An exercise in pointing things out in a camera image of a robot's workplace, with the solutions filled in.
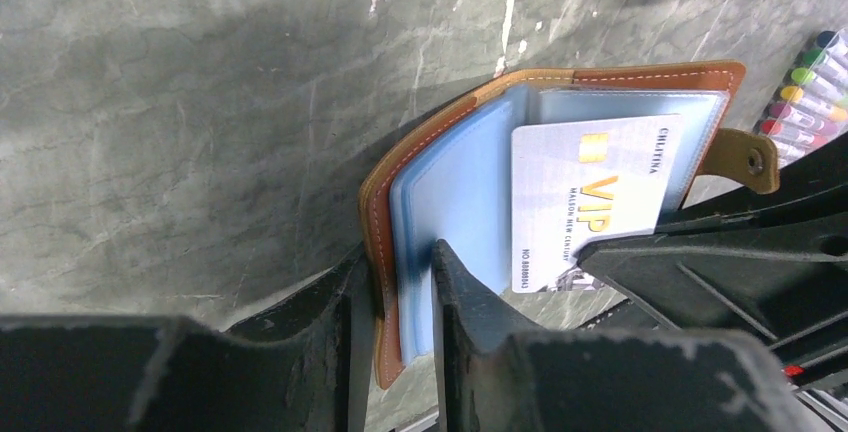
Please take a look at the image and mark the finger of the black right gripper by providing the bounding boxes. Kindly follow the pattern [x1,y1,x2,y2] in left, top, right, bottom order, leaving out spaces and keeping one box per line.
[579,212,847,376]
[655,134,847,234]

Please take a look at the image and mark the white VIP credit card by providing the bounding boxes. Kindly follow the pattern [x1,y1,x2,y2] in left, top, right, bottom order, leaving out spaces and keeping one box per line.
[511,115,685,293]

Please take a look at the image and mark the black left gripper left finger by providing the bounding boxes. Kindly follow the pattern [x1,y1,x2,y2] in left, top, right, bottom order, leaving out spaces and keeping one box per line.
[1,248,374,431]

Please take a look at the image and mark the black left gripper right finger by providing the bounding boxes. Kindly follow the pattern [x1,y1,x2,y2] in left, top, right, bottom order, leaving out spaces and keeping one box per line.
[432,240,815,431]

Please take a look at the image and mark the brown leather card holder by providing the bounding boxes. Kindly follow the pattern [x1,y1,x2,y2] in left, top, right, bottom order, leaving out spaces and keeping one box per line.
[358,61,779,389]

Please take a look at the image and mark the pack of coloured markers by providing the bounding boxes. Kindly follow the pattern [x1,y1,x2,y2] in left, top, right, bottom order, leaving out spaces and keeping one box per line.
[756,28,847,168]

